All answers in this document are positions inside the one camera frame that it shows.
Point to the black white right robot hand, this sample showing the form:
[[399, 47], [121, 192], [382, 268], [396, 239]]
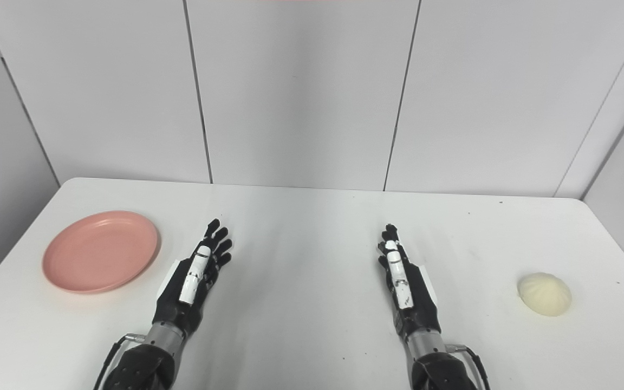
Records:
[[423, 309]]

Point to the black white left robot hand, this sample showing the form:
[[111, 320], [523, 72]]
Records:
[[182, 309]]

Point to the pink round plate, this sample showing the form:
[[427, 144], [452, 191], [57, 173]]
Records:
[[101, 252]]

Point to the cream steamed bun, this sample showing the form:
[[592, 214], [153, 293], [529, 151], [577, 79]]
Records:
[[545, 295]]

